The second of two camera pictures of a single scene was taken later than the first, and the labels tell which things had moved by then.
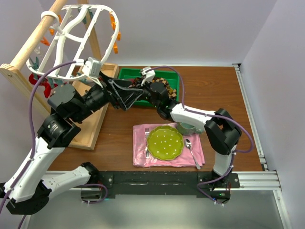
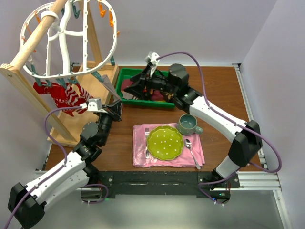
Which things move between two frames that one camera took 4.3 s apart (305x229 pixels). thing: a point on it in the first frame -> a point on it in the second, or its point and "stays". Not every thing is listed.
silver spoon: (188, 144) stays
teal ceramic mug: (188, 129) stays
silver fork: (147, 133) stays
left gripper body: (96, 98) -> (105, 122)
